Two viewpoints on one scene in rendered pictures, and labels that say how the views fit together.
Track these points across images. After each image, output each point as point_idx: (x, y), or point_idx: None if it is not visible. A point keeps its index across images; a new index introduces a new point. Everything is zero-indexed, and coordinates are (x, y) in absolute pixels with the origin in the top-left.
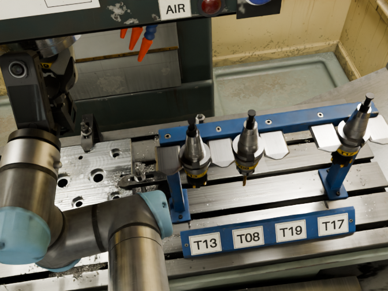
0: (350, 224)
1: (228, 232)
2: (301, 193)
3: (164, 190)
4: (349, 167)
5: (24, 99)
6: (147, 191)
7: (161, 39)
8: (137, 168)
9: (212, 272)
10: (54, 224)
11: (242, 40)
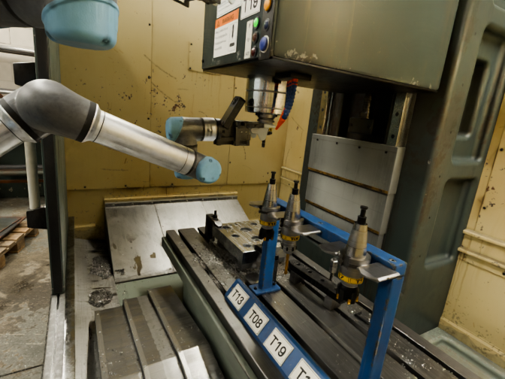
0: None
1: (252, 302)
2: (331, 363)
3: None
4: (372, 355)
5: (228, 111)
6: None
7: (371, 220)
8: None
9: (221, 321)
10: (185, 137)
11: (494, 328)
